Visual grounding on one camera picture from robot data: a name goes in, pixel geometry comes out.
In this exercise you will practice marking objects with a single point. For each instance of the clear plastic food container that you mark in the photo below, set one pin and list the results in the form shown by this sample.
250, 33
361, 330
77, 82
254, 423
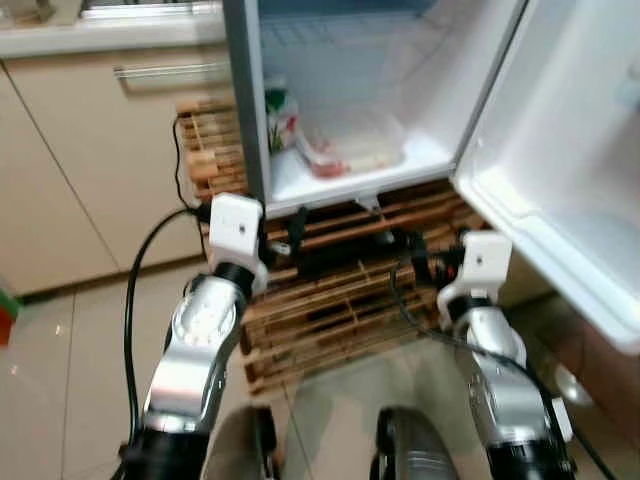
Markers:
350, 150

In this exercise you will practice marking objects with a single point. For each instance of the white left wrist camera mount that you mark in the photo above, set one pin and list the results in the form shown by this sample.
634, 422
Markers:
235, 228

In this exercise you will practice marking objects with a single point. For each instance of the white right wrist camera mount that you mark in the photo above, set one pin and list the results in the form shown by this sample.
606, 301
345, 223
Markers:
485, 262

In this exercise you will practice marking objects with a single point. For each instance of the grey right robot leg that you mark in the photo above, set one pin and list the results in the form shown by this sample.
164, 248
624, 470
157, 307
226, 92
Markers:
415, 455

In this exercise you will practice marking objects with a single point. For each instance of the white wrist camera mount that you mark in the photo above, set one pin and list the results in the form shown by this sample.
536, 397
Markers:
485, 262
235, 228

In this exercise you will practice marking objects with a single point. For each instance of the mini fridge door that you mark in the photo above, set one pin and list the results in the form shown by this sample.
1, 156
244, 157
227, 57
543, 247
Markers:
570, 150

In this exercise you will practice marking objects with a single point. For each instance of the green plastic board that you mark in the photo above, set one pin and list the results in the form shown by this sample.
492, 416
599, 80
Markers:
8, 298

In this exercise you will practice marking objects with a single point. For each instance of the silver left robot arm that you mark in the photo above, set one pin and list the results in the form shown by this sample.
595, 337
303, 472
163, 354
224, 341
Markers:
195, 340

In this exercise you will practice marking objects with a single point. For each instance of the wooden wine rack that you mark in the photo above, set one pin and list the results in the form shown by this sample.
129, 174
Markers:
300, 320

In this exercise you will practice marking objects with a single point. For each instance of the small drink carton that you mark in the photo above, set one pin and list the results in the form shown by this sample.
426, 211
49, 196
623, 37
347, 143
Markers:
282, 120

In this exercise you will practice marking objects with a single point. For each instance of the orange plastic board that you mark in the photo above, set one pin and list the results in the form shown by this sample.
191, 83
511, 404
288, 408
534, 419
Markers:
4, 328

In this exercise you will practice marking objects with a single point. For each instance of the black flat device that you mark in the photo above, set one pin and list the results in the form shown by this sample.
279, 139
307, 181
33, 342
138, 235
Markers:
340, 262

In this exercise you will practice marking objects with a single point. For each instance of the cream kitchen cabinet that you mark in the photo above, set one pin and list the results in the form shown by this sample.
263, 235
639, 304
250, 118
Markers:
80, 180

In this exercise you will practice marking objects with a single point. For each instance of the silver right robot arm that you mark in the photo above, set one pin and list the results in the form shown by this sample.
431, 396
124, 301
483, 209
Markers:
500, 390

